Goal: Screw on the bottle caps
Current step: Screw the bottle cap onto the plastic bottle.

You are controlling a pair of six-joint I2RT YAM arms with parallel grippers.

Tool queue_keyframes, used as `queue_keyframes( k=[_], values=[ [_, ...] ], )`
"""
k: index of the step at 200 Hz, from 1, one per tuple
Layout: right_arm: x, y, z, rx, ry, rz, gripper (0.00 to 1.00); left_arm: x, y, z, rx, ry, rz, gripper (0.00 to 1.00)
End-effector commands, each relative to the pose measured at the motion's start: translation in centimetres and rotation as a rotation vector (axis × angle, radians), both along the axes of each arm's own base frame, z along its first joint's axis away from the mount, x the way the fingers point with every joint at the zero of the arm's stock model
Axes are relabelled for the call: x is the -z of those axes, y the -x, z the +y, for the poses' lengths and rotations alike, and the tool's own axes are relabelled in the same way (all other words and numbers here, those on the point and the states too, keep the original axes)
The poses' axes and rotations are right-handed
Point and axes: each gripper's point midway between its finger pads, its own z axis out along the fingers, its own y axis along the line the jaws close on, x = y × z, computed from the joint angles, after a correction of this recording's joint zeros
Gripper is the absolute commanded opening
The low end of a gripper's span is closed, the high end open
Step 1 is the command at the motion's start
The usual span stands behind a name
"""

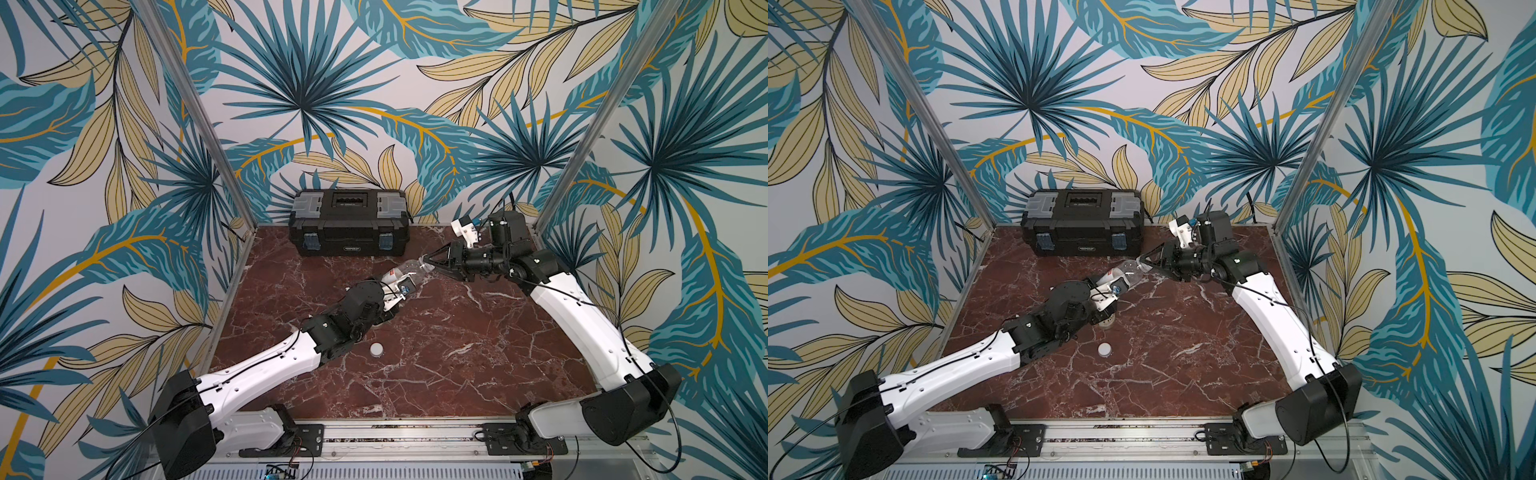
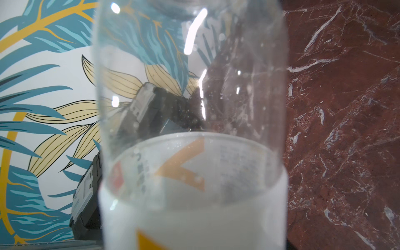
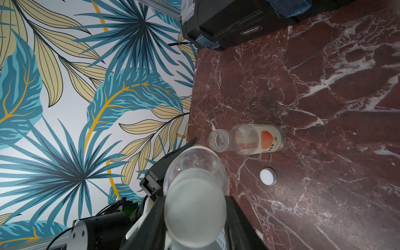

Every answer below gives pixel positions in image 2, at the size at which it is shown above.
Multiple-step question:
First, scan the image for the black plastic toolbox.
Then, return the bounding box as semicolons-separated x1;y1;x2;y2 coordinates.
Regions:
69;82;202;241

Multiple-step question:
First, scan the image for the large white label bottle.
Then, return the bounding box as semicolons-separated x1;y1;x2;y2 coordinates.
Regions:
93;1;289;250

